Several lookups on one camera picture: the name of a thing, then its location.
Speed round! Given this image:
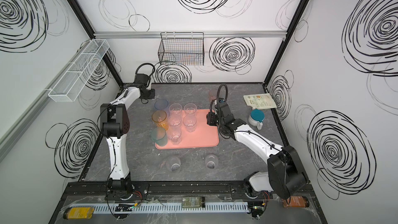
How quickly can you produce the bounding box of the white mesh wall shelf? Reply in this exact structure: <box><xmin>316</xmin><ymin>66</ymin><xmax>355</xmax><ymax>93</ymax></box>
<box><xmin>48</xmin><ymin>39</ymin><xmax>109</xmax><ymax>103</ymax></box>

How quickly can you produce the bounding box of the white jar teal lid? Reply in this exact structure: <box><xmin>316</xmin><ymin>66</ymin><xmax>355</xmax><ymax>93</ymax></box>
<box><xmin>248</xmin><ymin>109</ymin><xmax>265</xmax><ymax>130</ymax></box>

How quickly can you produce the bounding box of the clear faceted glass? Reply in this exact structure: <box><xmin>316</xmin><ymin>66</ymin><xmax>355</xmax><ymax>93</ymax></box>
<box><xmin>169</xmin><ymin>103</ymin><xmax>183</xmax><ymax>117</ymax></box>

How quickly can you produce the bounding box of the orange bottle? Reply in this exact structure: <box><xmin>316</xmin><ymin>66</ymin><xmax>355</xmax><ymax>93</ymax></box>
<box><xmin>283</xmin><ymin>196</ymin><xmax>310</xmax><ymax>208</ymax></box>

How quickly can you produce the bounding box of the teal plastic cup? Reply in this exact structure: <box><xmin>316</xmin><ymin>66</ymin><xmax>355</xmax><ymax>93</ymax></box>
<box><xmin>150</xmin><ymin>127</ymin><xmax>168</xmax><ymax>147</ymax></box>

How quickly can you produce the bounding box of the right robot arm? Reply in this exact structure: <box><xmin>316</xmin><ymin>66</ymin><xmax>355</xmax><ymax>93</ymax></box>
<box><xmin>206</xmin><ymin>98</ymin><xmax>309</xmax><ymax>200</ymax></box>

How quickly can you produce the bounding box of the white slotted cable duct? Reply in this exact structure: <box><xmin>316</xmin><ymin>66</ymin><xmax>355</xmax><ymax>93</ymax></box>
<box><xmin>69</xmin><ymin>201</ymin><xmax>250</xmax><ymax>215</ymax></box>

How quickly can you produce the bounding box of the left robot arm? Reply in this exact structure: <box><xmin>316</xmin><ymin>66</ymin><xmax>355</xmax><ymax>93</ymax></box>
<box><xmin>99</xmin><ymin>74</ymin><xmax>155</xmax><ymax>199</ymax></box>

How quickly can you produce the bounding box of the black wire basket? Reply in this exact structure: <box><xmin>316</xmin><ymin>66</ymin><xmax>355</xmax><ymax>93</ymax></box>
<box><xmin>158</xmin><ymin>32</ymin><xmax>205</xmax><ymax>66</ymax></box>

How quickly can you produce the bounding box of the pink tinted glass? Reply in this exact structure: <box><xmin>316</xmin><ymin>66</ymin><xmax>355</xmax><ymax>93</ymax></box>
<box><xmin>208</xmin><ymin>89</ymin><xmax>218</xmax><ymax>102</ymax></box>

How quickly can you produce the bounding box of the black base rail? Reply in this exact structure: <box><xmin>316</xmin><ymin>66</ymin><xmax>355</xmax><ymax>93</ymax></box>
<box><xmin>63</xmin><ymin>180</ymin><xmax>315</xmax><ymax>200</ymax></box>

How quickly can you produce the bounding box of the pink plastic tray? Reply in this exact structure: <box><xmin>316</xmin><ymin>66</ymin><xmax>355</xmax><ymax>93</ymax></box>
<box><xmin>155</xmin><ymin>110</ymin><xmax>219</xmax><ymax>150</ymax></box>

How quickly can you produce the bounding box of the yellow plastic cup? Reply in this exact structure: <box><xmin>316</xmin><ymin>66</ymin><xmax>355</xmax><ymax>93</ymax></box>
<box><xmin>151</xmin><ymin>110</ymin><xmax>169</xmax><ymax>131</ymax></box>

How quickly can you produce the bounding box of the yellow bottle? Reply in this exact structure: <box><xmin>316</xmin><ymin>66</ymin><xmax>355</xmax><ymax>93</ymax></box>
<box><xmin>63</xmin><ymin>207</ymin><xmax>94</xmax><ymax>220</ymax></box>

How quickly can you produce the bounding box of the green bottle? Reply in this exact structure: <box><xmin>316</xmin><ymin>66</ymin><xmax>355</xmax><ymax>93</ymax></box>
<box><xmin>181</xmin><ymin>196</ymin><xmax>205</xmax><ymax>208</ymax></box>

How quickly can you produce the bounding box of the clear cup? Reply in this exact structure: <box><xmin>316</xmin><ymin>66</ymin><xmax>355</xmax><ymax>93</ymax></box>
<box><xmin>167</xmin><ymin>127</ymin><xmax>182</xmax><ymax>145</ymax></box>
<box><xmin>166</xmin><ymin>156</ymin><xmax>181</xmax><ymax>173</ymax></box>
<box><xmin>205</xmin><ymin>154</ymin><xmax>219</xmax><ymax>170</ymax></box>
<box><xmin>168</xmin><ymin>115</ymin><xmax>182</xmax><ymax>128</ymax></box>

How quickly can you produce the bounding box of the blue plastic cup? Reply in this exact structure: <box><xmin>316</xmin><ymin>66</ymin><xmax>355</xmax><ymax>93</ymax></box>
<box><xmin>154</xmin><ymin>99</ymin><xmax>170</xmax><ymax>115</ymax></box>

